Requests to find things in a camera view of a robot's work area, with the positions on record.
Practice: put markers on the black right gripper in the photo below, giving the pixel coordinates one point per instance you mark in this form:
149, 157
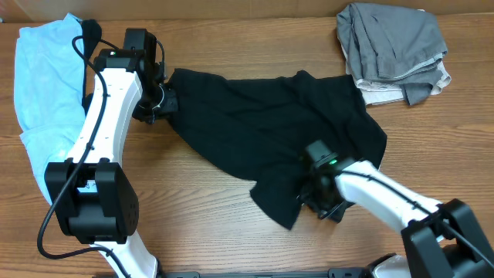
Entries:
336, 211

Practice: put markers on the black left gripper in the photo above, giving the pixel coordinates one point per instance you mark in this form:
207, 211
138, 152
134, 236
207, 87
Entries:
171, 104

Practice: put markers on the black t-shirt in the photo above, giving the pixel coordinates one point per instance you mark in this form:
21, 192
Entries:
257, 129

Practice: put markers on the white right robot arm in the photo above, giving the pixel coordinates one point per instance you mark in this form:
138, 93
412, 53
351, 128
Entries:
439, 239

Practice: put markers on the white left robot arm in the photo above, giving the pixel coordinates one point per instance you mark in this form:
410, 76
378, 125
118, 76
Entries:
94, 207

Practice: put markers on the light blue t-shirt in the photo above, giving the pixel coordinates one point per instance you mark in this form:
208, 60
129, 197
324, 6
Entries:
48, 91

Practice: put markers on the folded grey shorts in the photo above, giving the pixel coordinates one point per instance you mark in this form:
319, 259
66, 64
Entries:
383, 42

